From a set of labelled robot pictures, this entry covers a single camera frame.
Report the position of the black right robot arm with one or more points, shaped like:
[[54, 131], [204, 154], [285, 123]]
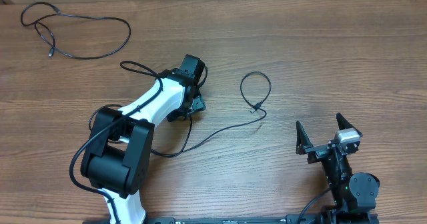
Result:
[[354, 194]]

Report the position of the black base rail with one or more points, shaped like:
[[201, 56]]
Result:
[[288, 219]]

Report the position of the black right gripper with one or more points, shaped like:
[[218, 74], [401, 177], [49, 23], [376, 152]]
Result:
[[318, 152]]

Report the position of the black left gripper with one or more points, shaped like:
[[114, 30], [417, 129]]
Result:
[[197, 103]]

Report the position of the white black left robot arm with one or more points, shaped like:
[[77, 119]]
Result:
[[113, 162]]

